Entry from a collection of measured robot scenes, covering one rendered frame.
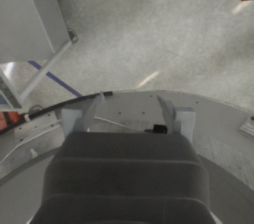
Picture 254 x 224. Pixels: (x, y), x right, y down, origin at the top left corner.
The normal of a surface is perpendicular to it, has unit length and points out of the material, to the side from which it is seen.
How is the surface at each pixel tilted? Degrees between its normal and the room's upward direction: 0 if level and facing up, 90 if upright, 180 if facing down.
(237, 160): 90
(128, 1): 0
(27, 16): 0
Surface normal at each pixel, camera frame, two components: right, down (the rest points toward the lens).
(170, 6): -0.15, 0.65
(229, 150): -0.15, -0.76
